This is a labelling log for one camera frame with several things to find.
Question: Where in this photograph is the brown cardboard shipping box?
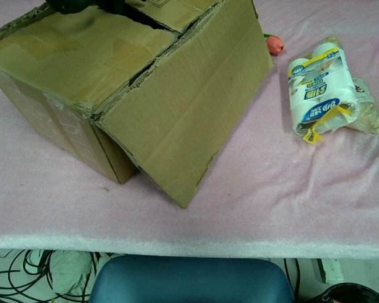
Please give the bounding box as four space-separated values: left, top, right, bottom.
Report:
0 0 274 209

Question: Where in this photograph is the black floor cable bundle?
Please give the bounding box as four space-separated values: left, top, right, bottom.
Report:
0 248 99 303

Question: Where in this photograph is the artificial pink tulip flower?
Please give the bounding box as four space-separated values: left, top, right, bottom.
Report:
263 33 285 56

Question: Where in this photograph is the clear beige snack bag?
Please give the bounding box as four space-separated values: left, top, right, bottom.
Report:
344 76 379 138

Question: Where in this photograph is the left five-finger robot hand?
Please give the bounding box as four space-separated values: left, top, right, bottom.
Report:
45 0 127 15

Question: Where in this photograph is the black trash bin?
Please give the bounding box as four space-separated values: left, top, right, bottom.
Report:
306 282 379 303

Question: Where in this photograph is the thin black floor cable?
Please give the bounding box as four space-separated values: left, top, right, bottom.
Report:
283 258 301 296

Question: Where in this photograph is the white table leg bracket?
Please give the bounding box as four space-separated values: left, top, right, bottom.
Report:
315 258 345 284

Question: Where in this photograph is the white toilet paper roll pack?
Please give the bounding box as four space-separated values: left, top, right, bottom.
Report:
286 35 361 145

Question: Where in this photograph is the pink fleece tablecloth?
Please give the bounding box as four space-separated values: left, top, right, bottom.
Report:
0 0 379 259

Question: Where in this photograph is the white crumpled floor bag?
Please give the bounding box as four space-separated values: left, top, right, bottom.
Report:
49 251 94 294

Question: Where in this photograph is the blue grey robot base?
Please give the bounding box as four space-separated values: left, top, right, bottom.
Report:
88 254 296 303

